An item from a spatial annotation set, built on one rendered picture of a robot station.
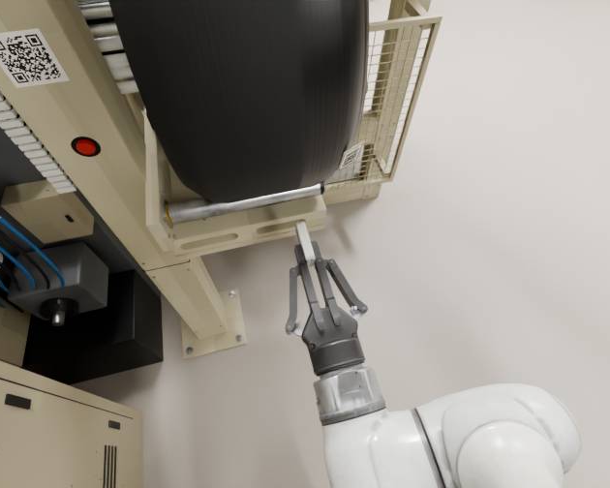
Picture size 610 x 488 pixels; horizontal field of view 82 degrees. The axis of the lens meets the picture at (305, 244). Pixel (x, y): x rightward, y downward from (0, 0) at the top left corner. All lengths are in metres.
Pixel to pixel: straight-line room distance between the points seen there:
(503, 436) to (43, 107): 0.77
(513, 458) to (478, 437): 0.03
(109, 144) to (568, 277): 1.96
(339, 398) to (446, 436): 0.13
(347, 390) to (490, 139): 2.26
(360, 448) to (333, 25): 0.49
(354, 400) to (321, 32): 0.44
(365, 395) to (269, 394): 1.06
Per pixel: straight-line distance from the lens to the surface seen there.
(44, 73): 0.69
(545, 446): 0.47
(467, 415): 0.47
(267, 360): 1.55
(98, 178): 0.82
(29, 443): 1.04
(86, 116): 0.72
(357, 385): 0.48
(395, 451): 0.48
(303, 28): 0.45
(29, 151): 0.81
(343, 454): 0.48
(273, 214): 0.80
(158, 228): 0.75
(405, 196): 2.05
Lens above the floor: 1.49
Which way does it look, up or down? 57 degrees down
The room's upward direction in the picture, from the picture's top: straight up
